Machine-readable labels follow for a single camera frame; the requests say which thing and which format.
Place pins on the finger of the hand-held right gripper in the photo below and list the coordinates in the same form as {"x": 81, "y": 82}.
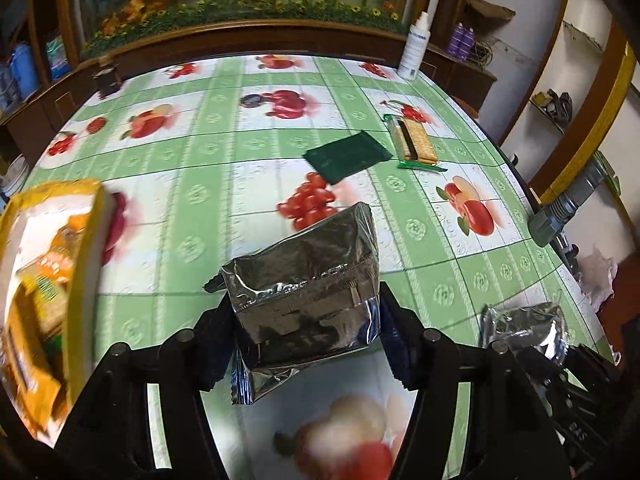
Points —
{"x": 545, "y": 367}

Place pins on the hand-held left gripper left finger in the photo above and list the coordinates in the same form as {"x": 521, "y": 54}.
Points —
{"x": 215, "y": 355}

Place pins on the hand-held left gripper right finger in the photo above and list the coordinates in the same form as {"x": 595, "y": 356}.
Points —
{"x": 400, "y": 355}

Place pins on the silver foil snack packet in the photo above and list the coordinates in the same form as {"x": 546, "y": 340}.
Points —
{"x": 525, "y": 325}
{"x": 305, "y": 290}

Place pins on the white foam box yellow tape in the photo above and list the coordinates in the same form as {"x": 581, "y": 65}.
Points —
{"x": 87, "y": 260}

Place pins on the cracker packet yellow green label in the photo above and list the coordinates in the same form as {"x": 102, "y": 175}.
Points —
{"x": 37, "y": 330}

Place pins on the white crumpled cloth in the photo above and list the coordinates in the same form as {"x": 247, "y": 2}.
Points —
{"x": 600, "y": 275}

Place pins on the grey flashlight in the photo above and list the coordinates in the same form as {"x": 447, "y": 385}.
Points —
{"x": 565, "y": 205}

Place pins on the orange snack packet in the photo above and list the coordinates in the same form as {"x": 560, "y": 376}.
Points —
{"x": 60, "y": 250}

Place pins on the fruit print tablecloth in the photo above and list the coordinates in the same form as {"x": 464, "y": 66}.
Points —
{"x": 210, "y": 160}

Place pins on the dark green cloth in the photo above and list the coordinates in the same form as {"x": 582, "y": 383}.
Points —
{"x": 342, "y": 157}

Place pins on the sandwich cracker packet green ends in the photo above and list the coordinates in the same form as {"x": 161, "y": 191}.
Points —
{"x": 414, "y": 141}

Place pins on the dark pot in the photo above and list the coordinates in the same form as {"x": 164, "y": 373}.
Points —
{"x": 106, "y": 80}

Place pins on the white spray bottle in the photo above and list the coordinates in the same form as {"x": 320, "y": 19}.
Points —
{"x": 414, "y": 50}

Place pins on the purple bottle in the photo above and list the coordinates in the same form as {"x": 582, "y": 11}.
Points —
{"x": 456, "y": 42}
{"x": 469, "y": 42}

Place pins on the blue green plastic bag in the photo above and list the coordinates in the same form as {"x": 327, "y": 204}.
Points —
{"x": 57, "y": 55}

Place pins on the blue thermos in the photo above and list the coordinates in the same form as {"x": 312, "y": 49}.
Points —
{"x": 24, "y": 70}

